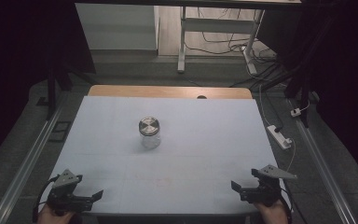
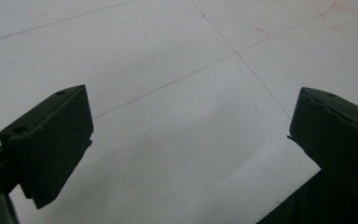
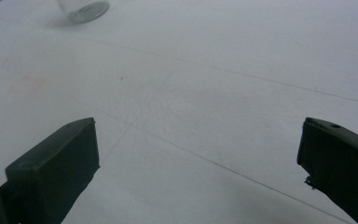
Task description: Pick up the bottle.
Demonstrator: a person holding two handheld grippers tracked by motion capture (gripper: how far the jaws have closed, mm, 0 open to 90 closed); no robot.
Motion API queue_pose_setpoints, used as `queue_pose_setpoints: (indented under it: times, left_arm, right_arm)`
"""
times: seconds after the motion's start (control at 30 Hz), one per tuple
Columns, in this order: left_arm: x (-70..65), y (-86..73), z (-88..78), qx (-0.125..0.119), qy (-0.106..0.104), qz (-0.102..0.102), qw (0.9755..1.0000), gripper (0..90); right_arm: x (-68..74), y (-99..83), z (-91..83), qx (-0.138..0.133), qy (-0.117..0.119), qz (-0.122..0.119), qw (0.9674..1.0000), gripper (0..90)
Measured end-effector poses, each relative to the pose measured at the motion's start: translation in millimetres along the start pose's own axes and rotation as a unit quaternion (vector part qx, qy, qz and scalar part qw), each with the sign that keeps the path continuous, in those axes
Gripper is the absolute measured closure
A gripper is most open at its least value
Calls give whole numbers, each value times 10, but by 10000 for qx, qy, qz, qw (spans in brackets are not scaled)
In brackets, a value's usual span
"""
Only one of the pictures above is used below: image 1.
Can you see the dark desk top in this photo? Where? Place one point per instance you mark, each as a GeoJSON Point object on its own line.
{"type": "Point", "coordinates": [199, 3]}

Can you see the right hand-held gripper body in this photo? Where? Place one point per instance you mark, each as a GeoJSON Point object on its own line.
{"type": "Point", "coordinates": [272, 174]}

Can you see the wooden table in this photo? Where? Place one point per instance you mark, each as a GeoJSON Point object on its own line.
{"type": "Point", "coordinates": [155, 91]}

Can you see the white power strip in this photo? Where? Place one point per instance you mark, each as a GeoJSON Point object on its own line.
{"type": "Point", "coordinates": [279, 137]}

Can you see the aluminium floor rail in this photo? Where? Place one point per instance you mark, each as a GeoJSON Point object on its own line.
{"type": "Point", "coordinates": [323, 168]}
{"type": "Point", "coordinates": [28, 165]}

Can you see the person's left hand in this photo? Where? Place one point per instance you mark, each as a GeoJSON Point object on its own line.
{"type": "Point", "coordinates": [50, 217]}

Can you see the white desk frame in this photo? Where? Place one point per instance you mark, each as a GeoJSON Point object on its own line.
{"type": "Point", "coordinates": [217, 25]}

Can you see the white foam mat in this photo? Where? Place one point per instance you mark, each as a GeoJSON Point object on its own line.
{"type": "Point", "coordinates": [199, 130]}

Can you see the round silver metal lid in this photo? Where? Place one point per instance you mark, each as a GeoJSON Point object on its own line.
{"type": "Point", "coordinates": [149, 126]}

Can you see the small white adapter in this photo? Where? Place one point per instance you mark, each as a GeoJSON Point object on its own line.
{"type": "Point", "coordinates": [295, 112]}

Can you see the black curtain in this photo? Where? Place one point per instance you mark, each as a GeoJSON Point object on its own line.
{"type": "Point", "coordinates": [348, 77]}
{"type": "Point", "coordinates": [18, 62]}

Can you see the black metal stand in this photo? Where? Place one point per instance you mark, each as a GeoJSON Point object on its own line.
{"type": "Point", "coordinates": [52, 93]}
{"type": "Point", "coordinates": [304, 90]}

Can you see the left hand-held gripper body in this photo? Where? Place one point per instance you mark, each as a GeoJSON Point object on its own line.
{"type": "Point", "coordinates": [64, 180]}

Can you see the clear glass jar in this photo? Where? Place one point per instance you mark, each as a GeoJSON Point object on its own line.
{"type": "Point", "coordinates": [150, 142]}

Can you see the black rectangular floor frame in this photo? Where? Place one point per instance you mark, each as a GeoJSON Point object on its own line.
{"type": "Point", "coordinates": [60, 131]}

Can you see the person's right hand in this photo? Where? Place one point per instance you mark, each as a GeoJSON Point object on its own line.
{"type": "Point", "coordinates": [275, 215]}

